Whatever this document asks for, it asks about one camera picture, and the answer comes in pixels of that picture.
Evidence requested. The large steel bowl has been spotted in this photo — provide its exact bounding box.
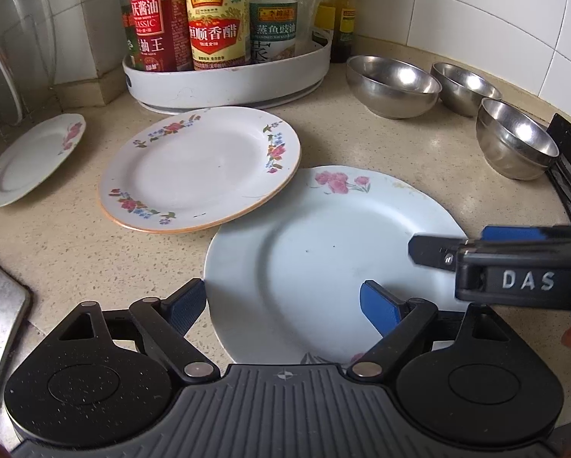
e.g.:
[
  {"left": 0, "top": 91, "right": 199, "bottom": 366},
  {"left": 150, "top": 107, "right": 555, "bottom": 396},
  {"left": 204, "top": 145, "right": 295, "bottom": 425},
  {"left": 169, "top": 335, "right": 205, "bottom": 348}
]
[{"left": 345, "top": 55, "right": 443, "bottom": 119}]

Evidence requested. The large white rose plate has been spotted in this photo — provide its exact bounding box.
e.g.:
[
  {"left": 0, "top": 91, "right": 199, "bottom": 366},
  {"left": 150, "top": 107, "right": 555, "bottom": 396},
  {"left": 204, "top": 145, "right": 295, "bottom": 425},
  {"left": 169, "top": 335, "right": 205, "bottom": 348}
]
[{"left": 204, "top": 166, "right": 466, "bottom": 365}]

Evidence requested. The floral plate with orange rim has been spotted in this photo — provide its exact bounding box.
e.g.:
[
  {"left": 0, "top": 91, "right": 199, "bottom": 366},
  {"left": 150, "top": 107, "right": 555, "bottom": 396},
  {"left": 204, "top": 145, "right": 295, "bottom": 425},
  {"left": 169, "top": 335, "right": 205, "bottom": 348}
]
[{"left": 98, "top": 106, "right": 302, "bottom": 234}]

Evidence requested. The small white rose plate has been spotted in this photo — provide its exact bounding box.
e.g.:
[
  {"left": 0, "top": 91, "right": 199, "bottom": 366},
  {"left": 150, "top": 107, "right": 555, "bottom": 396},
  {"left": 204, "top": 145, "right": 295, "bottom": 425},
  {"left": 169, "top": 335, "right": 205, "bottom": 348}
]
[{"left": 0, "top": 114, "right": 87, "bottom": 208}]

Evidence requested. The white round turntable tray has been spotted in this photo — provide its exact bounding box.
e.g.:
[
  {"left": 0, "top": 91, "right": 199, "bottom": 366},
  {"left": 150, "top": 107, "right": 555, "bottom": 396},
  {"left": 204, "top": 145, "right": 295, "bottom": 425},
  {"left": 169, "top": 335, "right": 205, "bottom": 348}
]
[{"left": 122, "top": 42, "right": 330, "bottom": 115}]

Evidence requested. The yellow cap cooking wine bottle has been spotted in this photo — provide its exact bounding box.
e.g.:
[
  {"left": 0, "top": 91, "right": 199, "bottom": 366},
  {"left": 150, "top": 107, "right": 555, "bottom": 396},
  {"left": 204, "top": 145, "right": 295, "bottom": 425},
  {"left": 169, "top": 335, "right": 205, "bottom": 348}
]
[{"left": 311, "top": 0, "right": 356, "bottom": 63}]

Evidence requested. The red label soy sauce bottle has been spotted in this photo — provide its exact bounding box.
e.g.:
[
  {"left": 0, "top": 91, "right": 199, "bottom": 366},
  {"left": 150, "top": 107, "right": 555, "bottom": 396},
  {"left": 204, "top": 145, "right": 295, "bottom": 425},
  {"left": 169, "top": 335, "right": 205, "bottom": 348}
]
[{"left": 129, "top": 0, "right": 192, "bottom": 73}]

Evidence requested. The green label fish sauce bottle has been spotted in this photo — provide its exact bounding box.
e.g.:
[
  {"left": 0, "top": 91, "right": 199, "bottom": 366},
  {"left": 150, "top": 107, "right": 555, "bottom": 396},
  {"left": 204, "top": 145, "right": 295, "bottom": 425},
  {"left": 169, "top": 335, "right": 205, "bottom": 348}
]
[{"left": 249, "top": 0, "right": 298, "bottom": 63}]

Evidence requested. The yellow label vinegar bottle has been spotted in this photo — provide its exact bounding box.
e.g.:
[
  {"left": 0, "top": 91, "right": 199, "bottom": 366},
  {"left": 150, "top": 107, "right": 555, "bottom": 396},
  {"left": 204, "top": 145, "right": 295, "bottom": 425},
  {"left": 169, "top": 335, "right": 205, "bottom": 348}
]
[{"left": 186, "top": 0, "right": 250, "bottom": 70}]

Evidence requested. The wire dish rack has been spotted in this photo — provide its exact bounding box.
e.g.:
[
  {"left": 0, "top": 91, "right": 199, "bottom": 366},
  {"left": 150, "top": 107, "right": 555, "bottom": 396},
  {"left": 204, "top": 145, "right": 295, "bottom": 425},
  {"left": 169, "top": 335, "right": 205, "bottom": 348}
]
[{"left": 0, "top": 0, "right": 57, "bottom": 139}]

